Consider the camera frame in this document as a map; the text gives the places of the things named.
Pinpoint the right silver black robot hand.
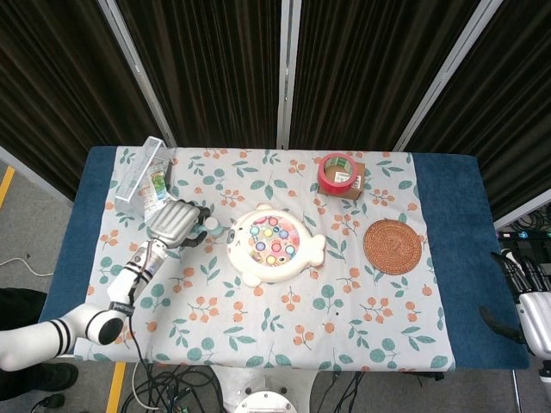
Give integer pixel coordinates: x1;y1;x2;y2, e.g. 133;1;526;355
479;250;551;359

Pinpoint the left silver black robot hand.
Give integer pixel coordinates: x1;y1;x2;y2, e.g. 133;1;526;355
145;200;213;250

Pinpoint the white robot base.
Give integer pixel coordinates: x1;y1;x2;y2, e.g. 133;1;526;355
213;364;321;413

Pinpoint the white seal-shaped pop-button toy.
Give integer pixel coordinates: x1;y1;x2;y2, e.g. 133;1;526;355
226;203;326;288

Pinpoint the crumpled silver snack pouch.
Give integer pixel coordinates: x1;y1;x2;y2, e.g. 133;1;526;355
136;152;180;225

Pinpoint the clear plastic rectangular box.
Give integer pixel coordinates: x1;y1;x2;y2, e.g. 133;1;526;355
114;136;168;215

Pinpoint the black power strip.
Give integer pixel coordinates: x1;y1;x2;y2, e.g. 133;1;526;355
497;229;551;242

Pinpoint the blue table cover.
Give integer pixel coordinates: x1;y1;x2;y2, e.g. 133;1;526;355
38;145;531;372

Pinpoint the floral patterned tablecloth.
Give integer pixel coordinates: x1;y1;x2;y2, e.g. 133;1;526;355
71;145;455;373

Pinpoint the round woven rattan coaster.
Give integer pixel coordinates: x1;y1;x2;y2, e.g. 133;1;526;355
362;219;424;274

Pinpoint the red tape roll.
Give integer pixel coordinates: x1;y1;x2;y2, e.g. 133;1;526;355
317;152;359;196

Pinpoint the dark folding screen partition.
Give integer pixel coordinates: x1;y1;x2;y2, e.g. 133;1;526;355
0;0;551;225

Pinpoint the brown cardboard box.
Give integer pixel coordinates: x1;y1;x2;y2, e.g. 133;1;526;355
317;162;367;200

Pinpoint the white floor cable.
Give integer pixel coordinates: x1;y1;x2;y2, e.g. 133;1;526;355
0;256;54;277

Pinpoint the black cable bundle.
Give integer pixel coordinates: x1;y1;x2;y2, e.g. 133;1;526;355
29;363;229;413

